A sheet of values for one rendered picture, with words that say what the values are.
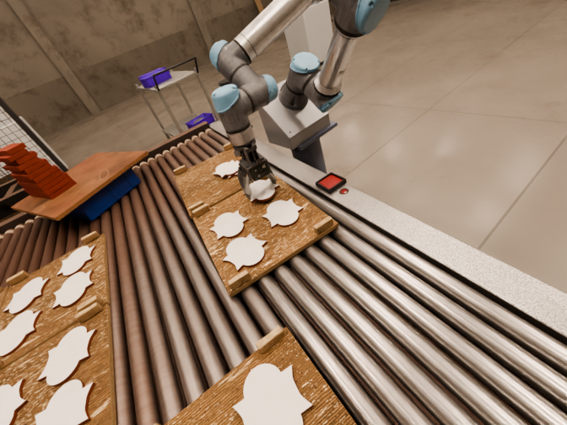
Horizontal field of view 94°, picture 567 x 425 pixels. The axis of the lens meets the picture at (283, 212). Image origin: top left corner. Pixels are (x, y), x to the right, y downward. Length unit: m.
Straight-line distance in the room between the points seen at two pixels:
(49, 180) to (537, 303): 1.71
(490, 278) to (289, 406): 0.46
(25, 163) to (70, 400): 1.06
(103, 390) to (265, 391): 0.37
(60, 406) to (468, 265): 0.92
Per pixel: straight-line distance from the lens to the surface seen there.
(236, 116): 0.77
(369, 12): 0.92
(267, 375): 0.58
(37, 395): 0.93
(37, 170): 1.60
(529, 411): 0.60
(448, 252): 0.72
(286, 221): 0.80
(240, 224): 0.86
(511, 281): 0.70
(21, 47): 11.96
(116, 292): 1.01
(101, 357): 0.84
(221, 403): 0.61
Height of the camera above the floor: 1.47
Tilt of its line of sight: 39 degrees down
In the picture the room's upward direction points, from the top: 21 degrees counter-clockwise
